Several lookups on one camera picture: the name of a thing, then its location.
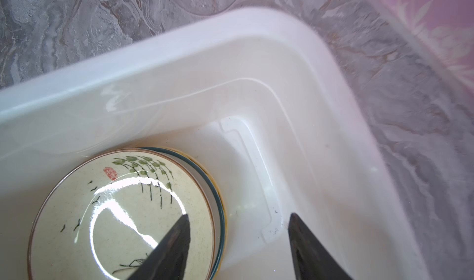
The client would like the white plate green red rim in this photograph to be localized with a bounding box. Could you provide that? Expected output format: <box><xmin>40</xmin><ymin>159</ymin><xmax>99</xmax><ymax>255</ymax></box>
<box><xmin>142</xmin><ymin>147</ymin><xmax>228</xmax><ymax>280</ymax></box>

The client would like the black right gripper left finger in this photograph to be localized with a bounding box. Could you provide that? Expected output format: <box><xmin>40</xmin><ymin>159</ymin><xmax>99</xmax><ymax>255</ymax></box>
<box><xmin>128</xmin><ymin>214</ymin><xmax>191</xmax><ymax>280</ymax></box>

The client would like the cream plate with leaf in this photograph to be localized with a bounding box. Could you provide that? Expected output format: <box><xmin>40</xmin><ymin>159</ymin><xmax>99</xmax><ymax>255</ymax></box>
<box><xmin>27</xmin><ymin>149</ymin><xmax>215</xmax><ymax>280</ymax></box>

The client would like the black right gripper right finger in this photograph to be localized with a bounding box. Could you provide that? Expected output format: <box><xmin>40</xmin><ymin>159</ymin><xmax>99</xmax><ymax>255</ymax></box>
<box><xmin>288</xmin><ymin>213</ymin><xmax>352</xmax><ymax>280</ymax></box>

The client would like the white plastic bin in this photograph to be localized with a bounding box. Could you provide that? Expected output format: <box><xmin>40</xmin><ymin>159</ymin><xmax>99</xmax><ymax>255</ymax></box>
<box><xmin>1</xmin><ymin>8</ymin><xmax>430</xmax><ymax>280</ymax></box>

